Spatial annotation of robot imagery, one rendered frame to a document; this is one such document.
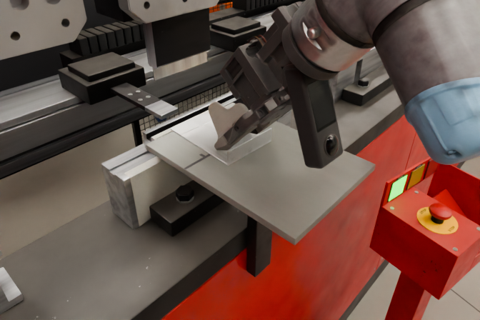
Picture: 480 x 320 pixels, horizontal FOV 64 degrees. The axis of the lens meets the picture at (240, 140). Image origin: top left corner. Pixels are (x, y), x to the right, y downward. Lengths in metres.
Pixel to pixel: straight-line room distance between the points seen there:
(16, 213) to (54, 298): 1.63
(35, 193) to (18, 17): 1.89
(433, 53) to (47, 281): 0.51
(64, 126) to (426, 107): 0.64
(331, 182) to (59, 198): 1.81
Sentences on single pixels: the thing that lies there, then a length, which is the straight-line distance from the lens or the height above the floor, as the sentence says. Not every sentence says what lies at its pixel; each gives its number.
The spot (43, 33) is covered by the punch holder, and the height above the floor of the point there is 1.19.
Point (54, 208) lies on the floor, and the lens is 2.12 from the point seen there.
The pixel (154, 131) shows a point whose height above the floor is 1.00.
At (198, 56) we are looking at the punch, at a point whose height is 1.09.
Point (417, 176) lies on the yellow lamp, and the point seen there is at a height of 0.81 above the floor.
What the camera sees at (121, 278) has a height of 0.88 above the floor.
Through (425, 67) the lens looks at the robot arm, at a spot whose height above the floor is 1.21.
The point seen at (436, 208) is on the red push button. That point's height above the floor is 0.81.
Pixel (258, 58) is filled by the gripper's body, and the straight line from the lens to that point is 0.43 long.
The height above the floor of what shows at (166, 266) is 0.88.
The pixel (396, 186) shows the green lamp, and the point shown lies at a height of 0.82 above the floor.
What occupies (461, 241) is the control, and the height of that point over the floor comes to 0.78.
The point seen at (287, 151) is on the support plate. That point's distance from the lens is 0.54.
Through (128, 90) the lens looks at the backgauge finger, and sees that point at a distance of 0.72.
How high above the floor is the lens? 1.30
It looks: 33 degrees down
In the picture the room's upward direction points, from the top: straight up
